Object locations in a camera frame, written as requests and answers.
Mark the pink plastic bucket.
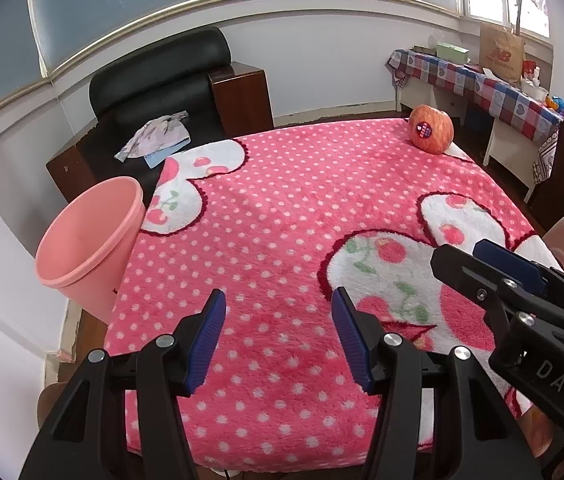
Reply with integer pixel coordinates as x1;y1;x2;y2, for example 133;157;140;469
35;176;145;326

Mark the light blue paper sheet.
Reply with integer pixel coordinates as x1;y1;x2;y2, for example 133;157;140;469
144;140;191;168

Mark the white container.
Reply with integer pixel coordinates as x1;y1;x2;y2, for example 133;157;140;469
520;80;548;102

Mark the pink polka dot blanket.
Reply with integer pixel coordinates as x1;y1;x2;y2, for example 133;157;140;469
104;117;562;473

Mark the red apple with sticker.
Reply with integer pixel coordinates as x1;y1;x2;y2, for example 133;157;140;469
408;104;455;154

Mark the black leather armchair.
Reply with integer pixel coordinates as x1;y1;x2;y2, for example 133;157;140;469
46;27;275;206

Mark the green box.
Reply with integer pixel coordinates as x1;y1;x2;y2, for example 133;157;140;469
436;41;470;63

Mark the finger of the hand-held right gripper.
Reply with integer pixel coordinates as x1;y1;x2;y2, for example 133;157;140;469
430;243;548;352
472;240;564;322

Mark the white desk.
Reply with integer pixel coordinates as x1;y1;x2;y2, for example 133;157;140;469
396;72;542;203

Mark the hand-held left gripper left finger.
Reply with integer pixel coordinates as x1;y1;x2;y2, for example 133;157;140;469
21;288;227;480

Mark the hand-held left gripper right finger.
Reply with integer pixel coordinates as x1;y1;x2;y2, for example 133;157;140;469
331;286;545;480

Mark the brown paper bag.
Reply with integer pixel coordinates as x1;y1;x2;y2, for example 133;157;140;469
479;24;526;83

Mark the patterned white cloth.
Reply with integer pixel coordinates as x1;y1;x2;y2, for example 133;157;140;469
114;111;190;162

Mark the dark wooden cabinet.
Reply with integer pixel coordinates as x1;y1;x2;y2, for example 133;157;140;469
526;100;564;233

